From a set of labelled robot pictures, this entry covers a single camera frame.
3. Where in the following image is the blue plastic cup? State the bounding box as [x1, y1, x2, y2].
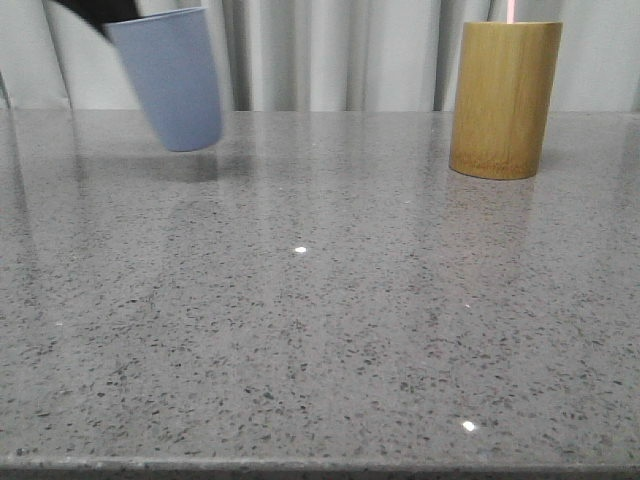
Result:
[105, 7, 223, 152]

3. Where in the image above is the pink chopstick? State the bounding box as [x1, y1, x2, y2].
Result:
[506, 0, 517, 24]

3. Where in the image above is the white pleated curtain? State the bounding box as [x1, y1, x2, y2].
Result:
[1, 1, 639, 111]

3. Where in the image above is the black gripper finger cup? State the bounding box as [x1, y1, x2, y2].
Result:
[55, 0, 141, 40]

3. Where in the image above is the bamboo cylinder holder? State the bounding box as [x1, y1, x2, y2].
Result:
[449, 22, 563, 180]

